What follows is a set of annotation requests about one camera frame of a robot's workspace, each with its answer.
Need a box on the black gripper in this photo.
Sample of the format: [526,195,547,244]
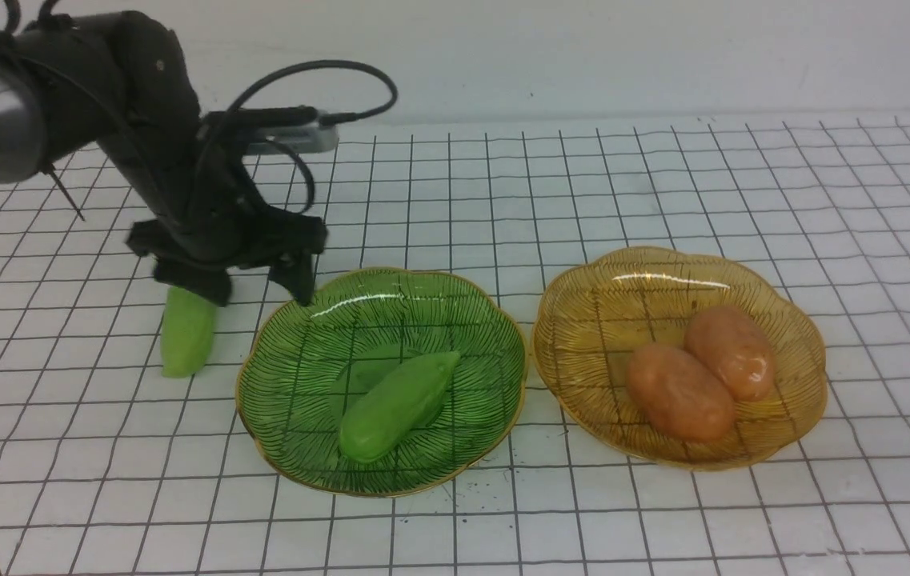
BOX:
[126,180,329,307]

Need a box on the green cucumber vegetable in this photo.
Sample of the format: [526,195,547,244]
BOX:
[338,350,462,464]
[159,286,219,378]

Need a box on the orange potato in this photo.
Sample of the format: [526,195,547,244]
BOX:
[683,305,776,402]
[626,343,736,442]

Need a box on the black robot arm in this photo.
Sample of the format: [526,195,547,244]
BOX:
[0,10,327,306]

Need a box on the green glass plate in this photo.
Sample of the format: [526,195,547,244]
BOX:
[235,267,528,497]

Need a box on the amber glass plate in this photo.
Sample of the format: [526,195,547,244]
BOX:
[532,246,828,470]

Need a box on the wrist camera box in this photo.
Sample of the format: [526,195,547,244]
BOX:
[223,106,340,156]

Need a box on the black camera cable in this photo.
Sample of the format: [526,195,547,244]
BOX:
[206,59,399,215]

